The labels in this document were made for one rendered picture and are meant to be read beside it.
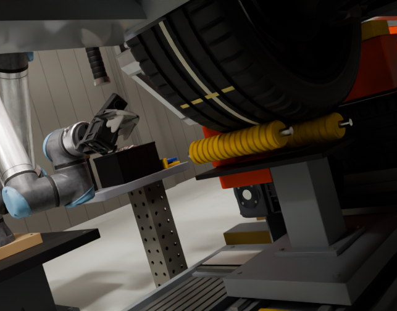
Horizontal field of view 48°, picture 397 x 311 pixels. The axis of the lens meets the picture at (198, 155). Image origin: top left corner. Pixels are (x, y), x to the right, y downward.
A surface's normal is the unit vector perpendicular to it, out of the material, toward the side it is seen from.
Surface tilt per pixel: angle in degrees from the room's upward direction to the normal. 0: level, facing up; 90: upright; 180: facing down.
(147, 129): 90
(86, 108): 90
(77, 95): 90
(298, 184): 90
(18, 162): 61
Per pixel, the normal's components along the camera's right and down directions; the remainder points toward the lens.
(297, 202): -0.65, 0.23
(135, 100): 0.71, -0.16
